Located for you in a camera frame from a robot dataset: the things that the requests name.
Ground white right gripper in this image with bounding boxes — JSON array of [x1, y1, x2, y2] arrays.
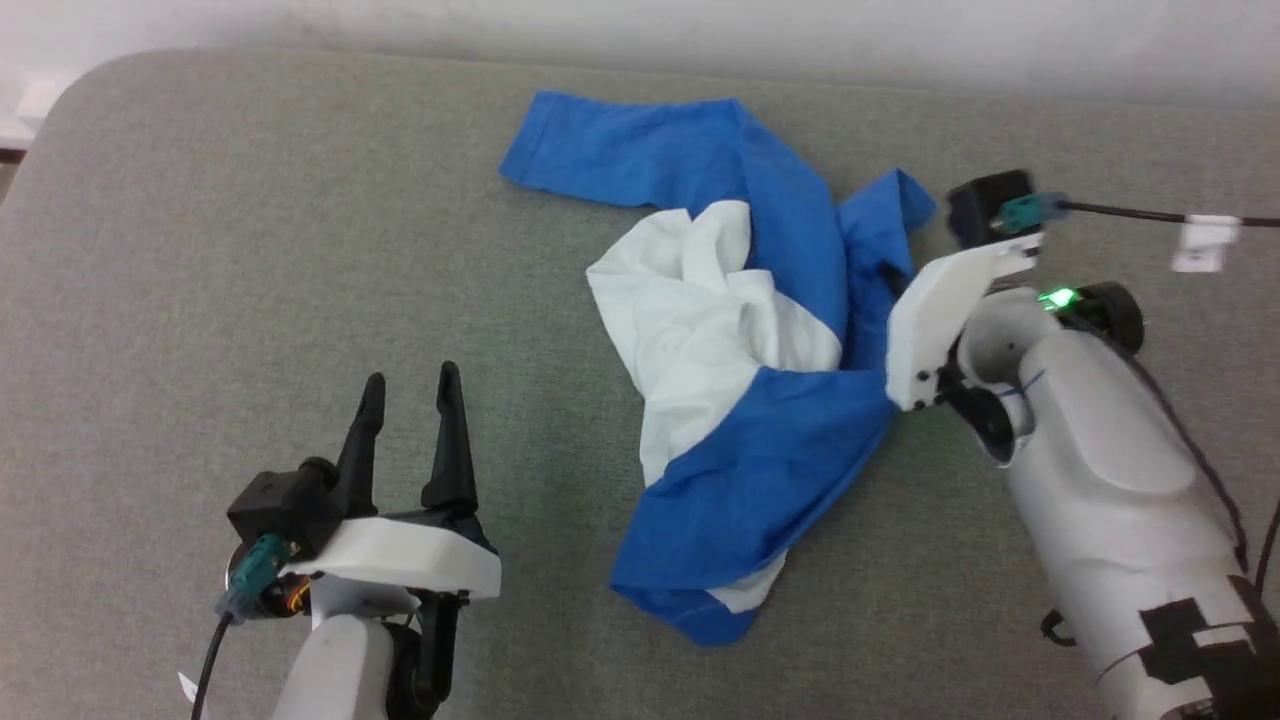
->
[[878, 233, 1043, 414]]

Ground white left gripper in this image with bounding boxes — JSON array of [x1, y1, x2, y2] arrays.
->
[[285, 361, 503, 619]]

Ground blue and white shirt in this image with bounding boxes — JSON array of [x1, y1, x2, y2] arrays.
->
[[499, 90, 938, 647]]

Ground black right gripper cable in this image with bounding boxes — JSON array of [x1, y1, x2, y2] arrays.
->
[[996, 192, 1280, 239]]

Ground white cable tag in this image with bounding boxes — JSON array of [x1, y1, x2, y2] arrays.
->
[[1171, 214, 1242, 274]]

